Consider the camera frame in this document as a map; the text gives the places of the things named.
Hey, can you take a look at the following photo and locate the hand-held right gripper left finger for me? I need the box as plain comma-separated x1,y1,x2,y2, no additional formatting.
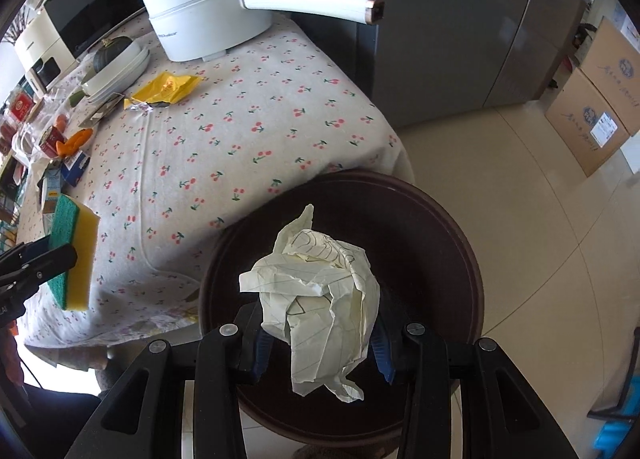
70,301,274,459

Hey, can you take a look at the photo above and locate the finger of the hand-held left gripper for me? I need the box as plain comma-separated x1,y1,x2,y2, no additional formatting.
0,244,79,301
0,236,54,271

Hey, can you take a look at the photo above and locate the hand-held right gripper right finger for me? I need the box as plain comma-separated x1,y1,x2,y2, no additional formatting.
369,311,571,459

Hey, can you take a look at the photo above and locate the yellow green sponge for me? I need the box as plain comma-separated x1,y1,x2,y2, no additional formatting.
42,194,101,312

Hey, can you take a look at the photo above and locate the small blue white carton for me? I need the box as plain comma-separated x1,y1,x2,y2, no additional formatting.
40,173,64,215

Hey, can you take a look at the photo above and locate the cream paper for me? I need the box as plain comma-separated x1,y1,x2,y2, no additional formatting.
239,204,381,403

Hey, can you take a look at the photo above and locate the blue snack box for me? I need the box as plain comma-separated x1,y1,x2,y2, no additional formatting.
62,149,91,188

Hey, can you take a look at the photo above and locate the brown trash bin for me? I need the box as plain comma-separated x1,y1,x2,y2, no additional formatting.
198,170,485,445

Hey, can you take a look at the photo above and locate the red can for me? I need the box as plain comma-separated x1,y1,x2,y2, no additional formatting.
37,126,66,158

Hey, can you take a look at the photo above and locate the yellow wrapper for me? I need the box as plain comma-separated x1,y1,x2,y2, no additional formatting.
124,72,201,110

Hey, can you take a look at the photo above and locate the person's left forearm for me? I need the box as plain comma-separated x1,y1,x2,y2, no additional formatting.
0,326,27,387

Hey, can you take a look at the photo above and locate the red label jar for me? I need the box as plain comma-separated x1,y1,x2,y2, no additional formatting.
9,92,34,123

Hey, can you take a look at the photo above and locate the stack of white dishes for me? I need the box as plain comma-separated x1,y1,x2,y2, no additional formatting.
80,42,151,103

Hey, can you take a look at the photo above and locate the white countertop appliance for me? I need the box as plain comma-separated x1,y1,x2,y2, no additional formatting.
14,6,79,91

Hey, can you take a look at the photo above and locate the green pumpkin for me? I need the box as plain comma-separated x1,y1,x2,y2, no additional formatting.
93,36,134,75

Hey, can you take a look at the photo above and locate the cherry print tablecloth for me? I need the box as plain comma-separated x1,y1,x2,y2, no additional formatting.
15,14,416,357

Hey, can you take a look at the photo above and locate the blue plastic object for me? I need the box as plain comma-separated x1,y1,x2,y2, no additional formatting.
594,420,640,459

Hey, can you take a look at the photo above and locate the white electric pot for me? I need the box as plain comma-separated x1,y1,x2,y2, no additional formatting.
137,0,385,63

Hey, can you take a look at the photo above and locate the cardboard box with label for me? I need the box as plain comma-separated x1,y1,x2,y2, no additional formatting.
545,68,632,178

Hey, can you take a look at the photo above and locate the grey refrigerator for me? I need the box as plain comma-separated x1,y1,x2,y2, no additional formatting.
277,0,599,130

